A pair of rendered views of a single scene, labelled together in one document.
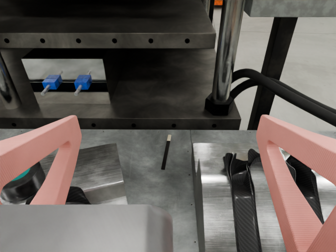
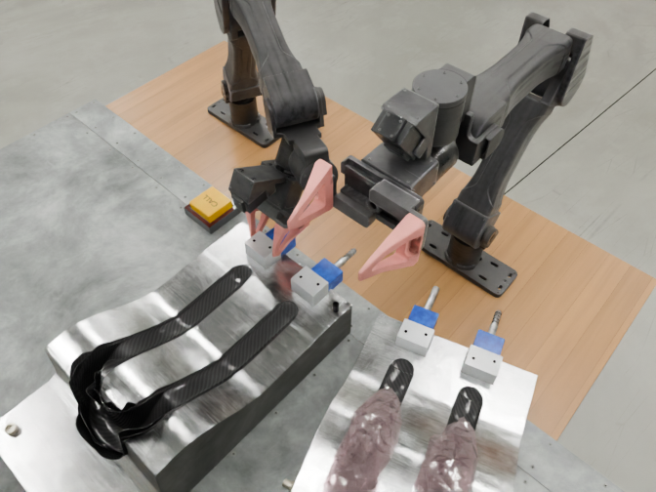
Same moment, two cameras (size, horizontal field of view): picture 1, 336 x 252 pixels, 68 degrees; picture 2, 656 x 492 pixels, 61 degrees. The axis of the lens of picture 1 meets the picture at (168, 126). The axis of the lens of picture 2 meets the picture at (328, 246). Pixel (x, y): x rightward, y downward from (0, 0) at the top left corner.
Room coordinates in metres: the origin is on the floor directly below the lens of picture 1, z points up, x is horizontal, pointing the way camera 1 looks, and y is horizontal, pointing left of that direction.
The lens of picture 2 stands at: (0.36, 0.24, 1.65)
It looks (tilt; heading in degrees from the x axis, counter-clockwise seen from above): 52 degrees down; 222
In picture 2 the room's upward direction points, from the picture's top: straight up
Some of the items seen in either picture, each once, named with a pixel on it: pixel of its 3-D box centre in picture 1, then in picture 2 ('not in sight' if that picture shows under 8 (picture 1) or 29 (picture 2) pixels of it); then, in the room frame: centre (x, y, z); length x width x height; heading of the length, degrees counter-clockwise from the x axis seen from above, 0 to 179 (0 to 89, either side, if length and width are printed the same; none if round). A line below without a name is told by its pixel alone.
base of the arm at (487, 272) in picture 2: not in sight; (466, 245); (-0.29, 0.00, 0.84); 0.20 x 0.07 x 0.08; 90
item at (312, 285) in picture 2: not in sight; (329, 272); (-0.05, -0.12, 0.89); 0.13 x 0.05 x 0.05; 179
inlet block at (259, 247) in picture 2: not in sight; (283, 237); (-0.05, -0.23, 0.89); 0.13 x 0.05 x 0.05; 179
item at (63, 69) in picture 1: (87, 55); not in sight; (1.03, 0.34, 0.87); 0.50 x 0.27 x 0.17; 179
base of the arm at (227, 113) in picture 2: not in sight; (243, 108); (-0.29, -0.60, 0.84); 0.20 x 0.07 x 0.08; 90
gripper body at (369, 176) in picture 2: not in sight; (393, 186); (-0.01, 0.00, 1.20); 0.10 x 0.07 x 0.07; 90
